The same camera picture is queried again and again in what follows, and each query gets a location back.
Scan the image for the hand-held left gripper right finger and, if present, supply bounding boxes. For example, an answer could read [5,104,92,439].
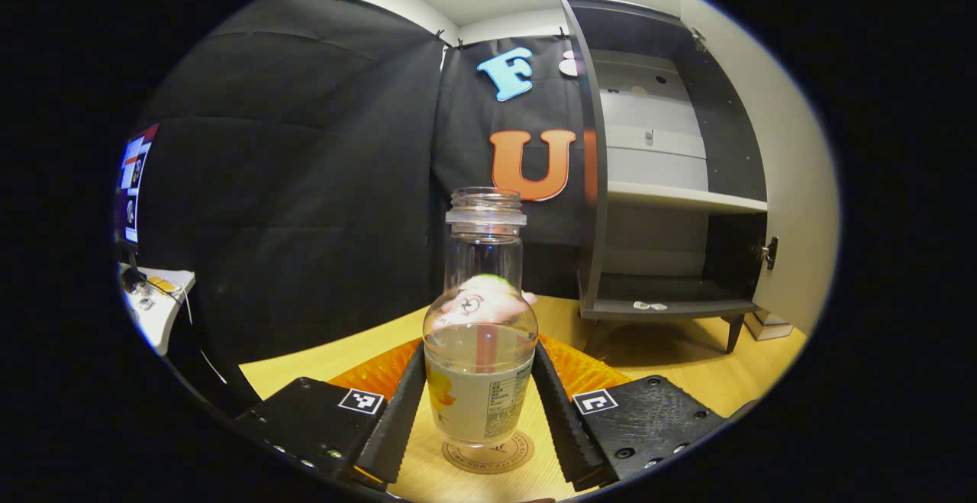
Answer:
[532,334,760,491]

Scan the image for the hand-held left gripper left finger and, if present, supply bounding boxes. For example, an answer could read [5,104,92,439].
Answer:
[233,339,427,492]

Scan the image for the round brown coaster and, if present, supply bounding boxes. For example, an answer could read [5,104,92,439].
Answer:
[441,430,536,476]

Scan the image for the clear glass bottle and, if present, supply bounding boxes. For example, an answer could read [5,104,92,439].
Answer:
[422,187,540,448]

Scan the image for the dark grey cabinet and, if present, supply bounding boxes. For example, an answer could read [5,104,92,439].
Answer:
[559,0,772,355]

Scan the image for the grey cabinet door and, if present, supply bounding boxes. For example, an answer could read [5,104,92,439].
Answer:
[679,0,840,336]

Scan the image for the pink plush toy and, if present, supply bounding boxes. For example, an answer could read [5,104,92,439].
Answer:
[450,274,539,328]

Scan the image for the white flat box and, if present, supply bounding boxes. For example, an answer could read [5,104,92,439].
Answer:
[744,308,796,342]

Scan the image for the white side table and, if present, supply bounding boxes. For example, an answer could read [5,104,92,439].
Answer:
[118,263,195,356]

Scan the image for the black backdrop cloth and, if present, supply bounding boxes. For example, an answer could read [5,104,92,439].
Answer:
[114,0,592,412]

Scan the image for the computer monitor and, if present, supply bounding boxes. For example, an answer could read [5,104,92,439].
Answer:
[114,123,161,248]

